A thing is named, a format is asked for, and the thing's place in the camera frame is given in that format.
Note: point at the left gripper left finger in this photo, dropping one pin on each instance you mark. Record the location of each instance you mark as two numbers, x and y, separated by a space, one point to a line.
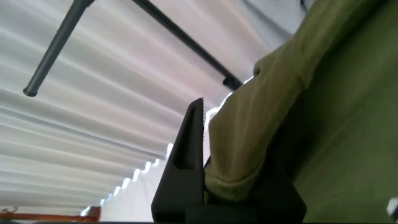
183 180

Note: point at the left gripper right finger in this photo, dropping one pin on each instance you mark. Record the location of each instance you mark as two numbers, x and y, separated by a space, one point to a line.
280 196

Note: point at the green garment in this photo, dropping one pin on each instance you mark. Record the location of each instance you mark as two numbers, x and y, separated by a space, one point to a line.
342 124

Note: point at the pale grey shorts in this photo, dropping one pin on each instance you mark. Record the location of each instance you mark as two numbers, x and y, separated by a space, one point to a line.
270 18

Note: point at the black clothes rack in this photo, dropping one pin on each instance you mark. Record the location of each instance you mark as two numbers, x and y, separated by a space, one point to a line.
56 46

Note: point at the white curtain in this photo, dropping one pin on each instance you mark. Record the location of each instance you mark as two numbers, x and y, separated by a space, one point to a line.
93 124

